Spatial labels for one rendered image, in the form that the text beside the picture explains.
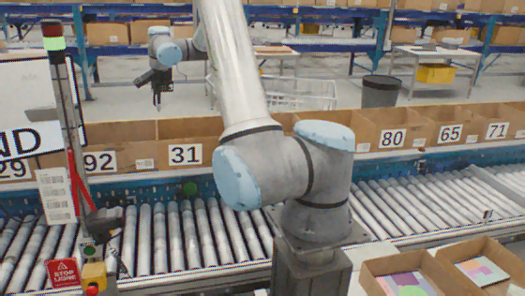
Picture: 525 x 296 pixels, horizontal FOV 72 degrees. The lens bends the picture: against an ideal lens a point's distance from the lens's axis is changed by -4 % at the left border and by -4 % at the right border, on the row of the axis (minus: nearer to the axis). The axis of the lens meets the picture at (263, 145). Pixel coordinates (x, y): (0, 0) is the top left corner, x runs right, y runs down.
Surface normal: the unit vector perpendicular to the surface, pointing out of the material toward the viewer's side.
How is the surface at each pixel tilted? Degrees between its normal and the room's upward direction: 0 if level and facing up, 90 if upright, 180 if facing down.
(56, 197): 90
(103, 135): 90
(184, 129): 90
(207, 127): 90
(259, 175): 59
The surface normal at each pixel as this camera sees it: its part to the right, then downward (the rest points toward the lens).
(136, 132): 0.25, 0.41
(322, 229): -0.04, 0.03
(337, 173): 0.47, 0.33
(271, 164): 0.40, -0.23
